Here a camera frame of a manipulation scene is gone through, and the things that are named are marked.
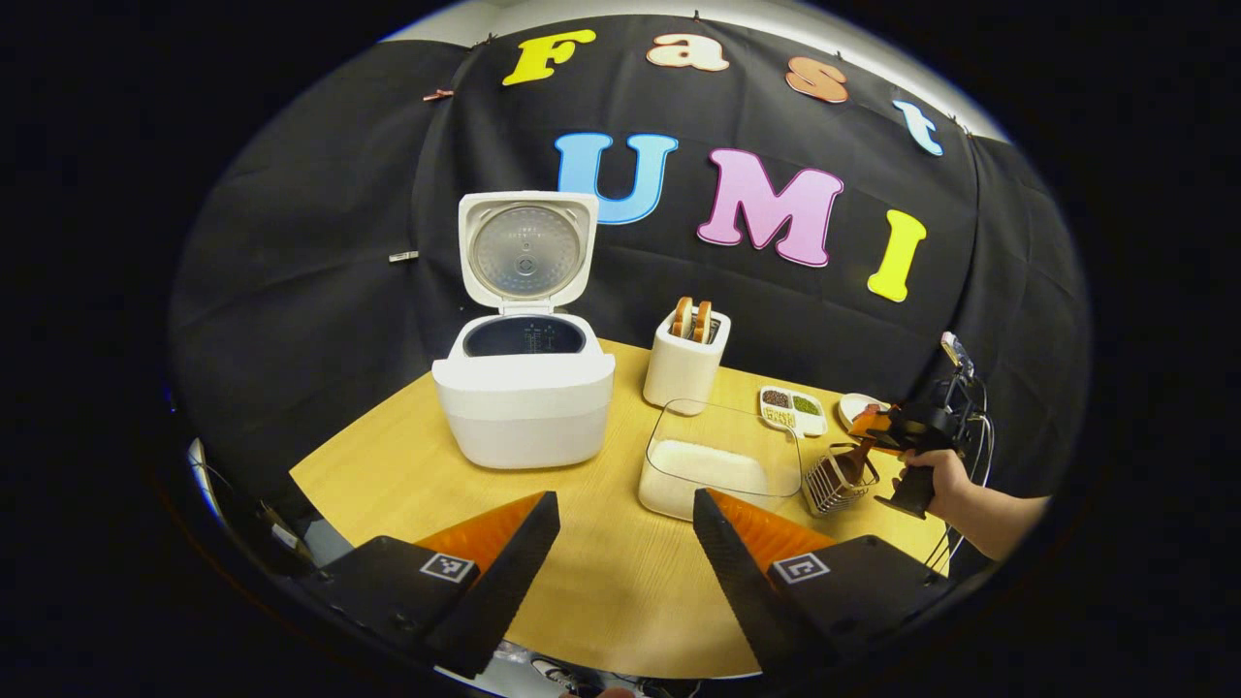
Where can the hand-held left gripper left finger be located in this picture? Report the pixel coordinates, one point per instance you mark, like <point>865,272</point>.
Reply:
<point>499,591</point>

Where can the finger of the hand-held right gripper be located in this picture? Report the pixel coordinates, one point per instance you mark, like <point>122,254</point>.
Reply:
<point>877,428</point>

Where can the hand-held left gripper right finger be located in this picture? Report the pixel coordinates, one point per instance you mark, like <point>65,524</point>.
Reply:
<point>747,591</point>

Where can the brown wooden spoon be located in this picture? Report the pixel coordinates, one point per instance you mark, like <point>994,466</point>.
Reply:
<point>853,465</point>

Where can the clear container of rice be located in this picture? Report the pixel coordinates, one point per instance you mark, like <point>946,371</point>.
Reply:
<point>708,475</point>

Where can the white rice cooker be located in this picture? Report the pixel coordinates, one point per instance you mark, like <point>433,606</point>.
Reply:
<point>524,417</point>

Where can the white round plate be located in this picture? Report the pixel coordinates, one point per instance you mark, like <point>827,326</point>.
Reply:
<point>851,402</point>

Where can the white divided bean dish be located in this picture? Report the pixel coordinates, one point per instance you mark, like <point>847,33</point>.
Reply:
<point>793,412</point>

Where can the toast bread slice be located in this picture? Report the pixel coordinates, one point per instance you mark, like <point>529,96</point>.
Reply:
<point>701,322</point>
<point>682,317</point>

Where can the white toaster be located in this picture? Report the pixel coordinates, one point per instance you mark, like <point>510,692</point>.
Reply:
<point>679,373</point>

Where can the black backdrop cloth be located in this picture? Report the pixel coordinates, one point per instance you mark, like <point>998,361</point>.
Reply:
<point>320,242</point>

